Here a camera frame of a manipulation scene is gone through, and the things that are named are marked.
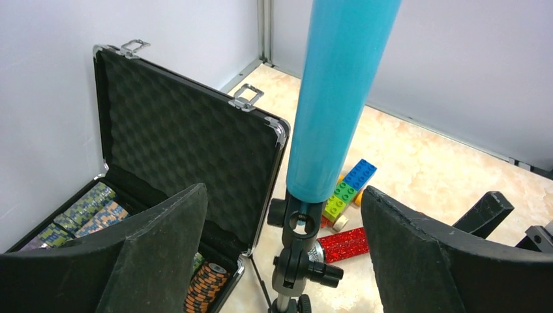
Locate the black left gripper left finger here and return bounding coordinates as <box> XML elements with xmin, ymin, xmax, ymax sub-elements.
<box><xmin>1</xmin><ymin>183</ymin><xmax>208</xmax><ymax>312</ymax></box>

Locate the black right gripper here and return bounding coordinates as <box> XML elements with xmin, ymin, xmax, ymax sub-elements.
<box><xmin>453</xmin><ymin>191</ymin><xmax>552</xmax><ymax>254</ymax></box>

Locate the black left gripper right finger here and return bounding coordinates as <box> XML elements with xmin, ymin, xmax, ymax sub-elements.
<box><xmin>361</xmin><ymin>186</ymin><xmax>552</xmax><ymax>312</ymax></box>

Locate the black tripod microphone stand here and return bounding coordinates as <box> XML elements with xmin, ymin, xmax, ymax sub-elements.
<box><xmin>247</xmin><ymin>192</ymin><xmax>344</xmax><ymax>312</ymax></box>

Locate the cyan toy microphone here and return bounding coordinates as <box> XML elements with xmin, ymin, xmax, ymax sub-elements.
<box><xmin>286</xmin><ymin>1</ymin><xmax>400</xmax><ymax>203</ymax></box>

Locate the red glitter microphone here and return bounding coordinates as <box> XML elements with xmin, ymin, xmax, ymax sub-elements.
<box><xmin>308</xmin><ymin>228</ymin><xmax>369</xmax><ymax>263</ymax></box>

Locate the colourful toy brick train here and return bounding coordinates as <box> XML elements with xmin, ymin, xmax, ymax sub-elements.
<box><xmin>322</xmin><ymin>159</ymin><xmax>378</xmax><ymax>232</ymax></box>

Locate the black aluminium poker chip case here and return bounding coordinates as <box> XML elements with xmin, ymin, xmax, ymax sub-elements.
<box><xmin>1</xmin><ymin>40</ymin><xmax>290</xmax><ymax>312</ymax></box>

